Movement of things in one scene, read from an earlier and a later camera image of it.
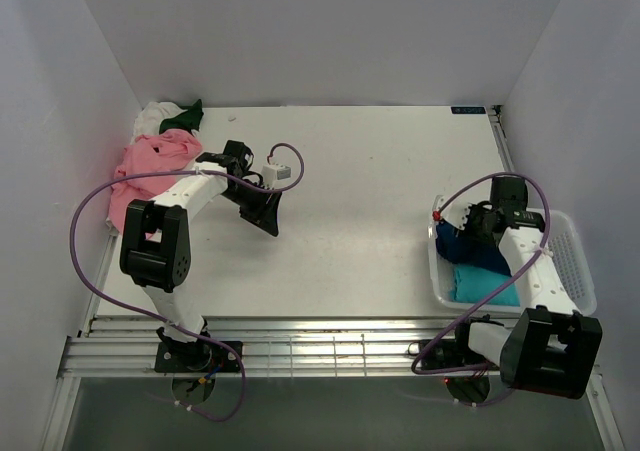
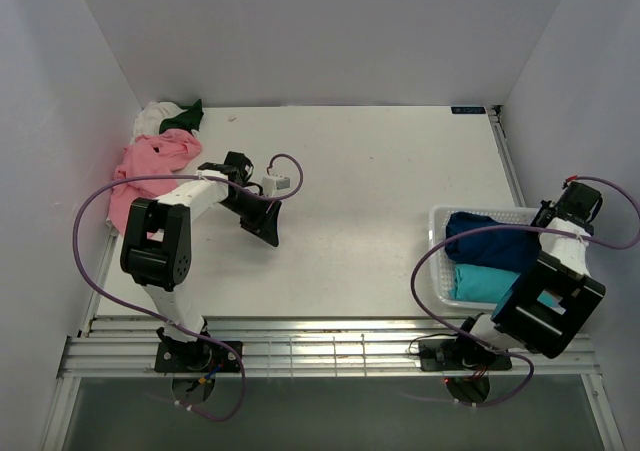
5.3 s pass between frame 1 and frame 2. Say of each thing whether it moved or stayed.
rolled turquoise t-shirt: stayed
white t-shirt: stayed
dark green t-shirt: stayed
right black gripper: moved
